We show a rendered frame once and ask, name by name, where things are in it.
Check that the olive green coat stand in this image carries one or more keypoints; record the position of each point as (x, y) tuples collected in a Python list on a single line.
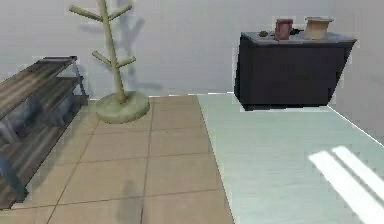
[(114, 70)]

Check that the black cabinet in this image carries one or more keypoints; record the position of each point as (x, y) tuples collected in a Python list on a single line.
[(290, 73)]

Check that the small dark round object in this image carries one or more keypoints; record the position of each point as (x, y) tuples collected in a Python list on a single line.
[(263, 33)]

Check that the dark red cylindrical pot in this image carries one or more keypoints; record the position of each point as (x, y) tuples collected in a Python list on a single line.
[(283, 29)]

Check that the beige vase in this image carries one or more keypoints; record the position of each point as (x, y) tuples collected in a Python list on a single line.
[(317, 28)]

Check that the dark wooden slatted shelf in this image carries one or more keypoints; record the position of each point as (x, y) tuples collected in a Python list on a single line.
[(31, 106)]

